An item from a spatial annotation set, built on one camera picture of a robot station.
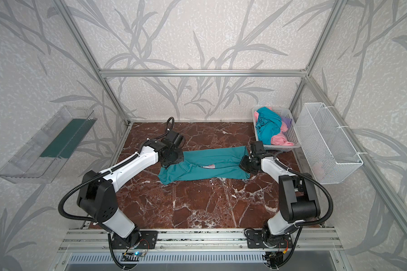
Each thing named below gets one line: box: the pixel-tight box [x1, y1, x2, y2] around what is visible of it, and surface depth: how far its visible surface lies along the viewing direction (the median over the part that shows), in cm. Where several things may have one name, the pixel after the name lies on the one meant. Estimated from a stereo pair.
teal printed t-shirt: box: [158, 145, 251, 186], surface depth 96 cm
